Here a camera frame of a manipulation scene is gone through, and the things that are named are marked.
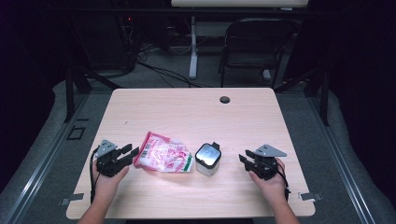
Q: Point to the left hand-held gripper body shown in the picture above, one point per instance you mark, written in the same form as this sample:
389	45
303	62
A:
107	163

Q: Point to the person's left hand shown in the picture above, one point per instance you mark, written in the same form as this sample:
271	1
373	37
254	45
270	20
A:
107	186

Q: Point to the dark equipment cabinet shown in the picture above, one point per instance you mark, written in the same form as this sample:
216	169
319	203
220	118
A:
109	43

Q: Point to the clear plastic bag red print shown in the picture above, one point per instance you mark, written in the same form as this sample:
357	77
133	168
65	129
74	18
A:
163	154

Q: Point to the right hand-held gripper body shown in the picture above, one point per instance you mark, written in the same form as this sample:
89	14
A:
264	166

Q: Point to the black metal frame stand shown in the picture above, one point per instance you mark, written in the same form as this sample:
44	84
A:
324	99
70	93

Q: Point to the person's right hand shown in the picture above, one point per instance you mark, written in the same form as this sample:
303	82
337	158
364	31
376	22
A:
274	188

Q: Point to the black horizontal frame bar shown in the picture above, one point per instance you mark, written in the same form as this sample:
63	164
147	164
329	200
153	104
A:
124	11

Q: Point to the white container with black lid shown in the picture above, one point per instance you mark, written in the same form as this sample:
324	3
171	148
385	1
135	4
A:
208	157

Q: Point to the grey metal bracket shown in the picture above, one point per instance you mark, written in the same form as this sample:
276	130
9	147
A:
73	197
309	196

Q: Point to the black folding chair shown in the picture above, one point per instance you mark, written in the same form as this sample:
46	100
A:
258	28

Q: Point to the white desk leg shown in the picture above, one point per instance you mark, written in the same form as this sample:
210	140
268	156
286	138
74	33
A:
193	56

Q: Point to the aluminium rail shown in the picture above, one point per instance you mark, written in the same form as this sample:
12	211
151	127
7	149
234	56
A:
40	168
342	168

